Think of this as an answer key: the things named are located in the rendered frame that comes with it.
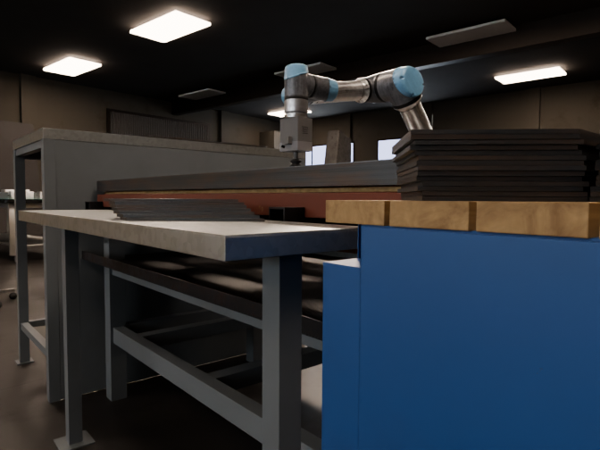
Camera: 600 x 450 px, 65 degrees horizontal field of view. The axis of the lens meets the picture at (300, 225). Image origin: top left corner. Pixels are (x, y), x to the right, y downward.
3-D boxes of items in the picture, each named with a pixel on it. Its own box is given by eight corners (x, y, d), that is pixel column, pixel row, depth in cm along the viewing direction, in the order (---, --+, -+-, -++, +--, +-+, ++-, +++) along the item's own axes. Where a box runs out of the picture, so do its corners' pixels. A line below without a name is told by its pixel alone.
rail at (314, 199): (445, 225, 68) (445, 183, 68) (96, 206, 187) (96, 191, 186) (477, 222, 74) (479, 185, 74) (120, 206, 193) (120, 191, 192)
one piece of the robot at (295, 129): (271, 106, 149) (271, 158, 150) (291, 102, 143) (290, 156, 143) (294, 111, 156) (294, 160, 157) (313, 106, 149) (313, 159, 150)
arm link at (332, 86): (319, 82, 164) (294, 78, 158) (341, 76, 155) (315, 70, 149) (319, 105, 165) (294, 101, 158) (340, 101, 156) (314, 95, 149)
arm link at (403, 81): (437, 178, 208) (386, 65, 184) (467, 177, 196) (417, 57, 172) (422, 195, 202) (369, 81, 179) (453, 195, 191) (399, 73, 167)
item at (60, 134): (43, 137, 176) (43, 127, 176) (12, 150, 222) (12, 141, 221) (305, 158, 260) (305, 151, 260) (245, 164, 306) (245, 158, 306)
